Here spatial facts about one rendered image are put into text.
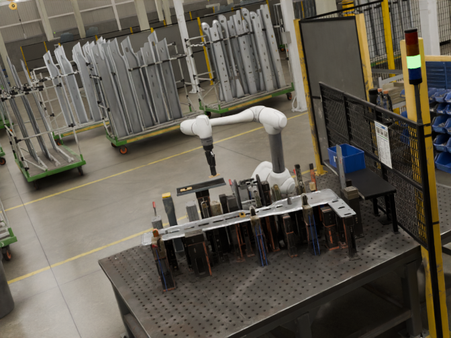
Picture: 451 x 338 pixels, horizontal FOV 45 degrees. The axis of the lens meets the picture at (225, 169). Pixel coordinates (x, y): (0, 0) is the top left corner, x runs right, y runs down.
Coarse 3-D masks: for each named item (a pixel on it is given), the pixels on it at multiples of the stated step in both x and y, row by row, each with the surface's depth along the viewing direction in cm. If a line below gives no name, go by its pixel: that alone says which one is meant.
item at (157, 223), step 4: (160, 216) 385; (152, 220) 380; (156, 220) 379; (160, 220) 379; (152, 224) 378; (156, 224) 379; (160, 224) 379; (156, 228) 380; (160, 228) 380; (164, 244) 385; (168, 256) 387; (168, 260) 388
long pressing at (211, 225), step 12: (312, 192) 384; (324, 192) 380; (276, 204) 378; (300, 204) 370; (312, 204) 366; (216, 216) 378; (228, 216) 375; (264, 216) 364; (168, 228) 376; (180, 228) 372; (192, 228) 368; (204, 228) 364; (216, 228) 362; (144, 240) 365
